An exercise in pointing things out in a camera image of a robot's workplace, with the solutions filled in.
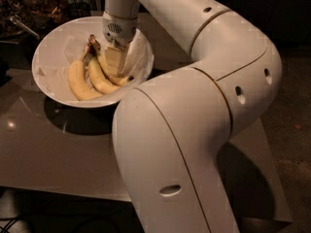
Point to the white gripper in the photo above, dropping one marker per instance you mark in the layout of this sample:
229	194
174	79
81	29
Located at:
120	30

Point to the yellow banana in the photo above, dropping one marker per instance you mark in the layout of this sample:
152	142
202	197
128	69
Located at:
98	79
119	81
77	79

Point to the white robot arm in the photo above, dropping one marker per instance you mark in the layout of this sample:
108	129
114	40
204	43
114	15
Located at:
168	130

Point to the white paper napkin in bowl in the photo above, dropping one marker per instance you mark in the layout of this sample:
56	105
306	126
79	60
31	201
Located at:
61	47

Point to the white bowl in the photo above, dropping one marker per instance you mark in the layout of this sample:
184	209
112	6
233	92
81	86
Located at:
93	24

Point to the tray of dried snacks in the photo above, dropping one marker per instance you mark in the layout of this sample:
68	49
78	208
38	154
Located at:
56	10

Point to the metal spoon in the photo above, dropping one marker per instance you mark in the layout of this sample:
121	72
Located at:
16	21

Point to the black wire basket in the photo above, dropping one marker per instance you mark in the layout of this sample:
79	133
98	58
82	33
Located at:
77	10

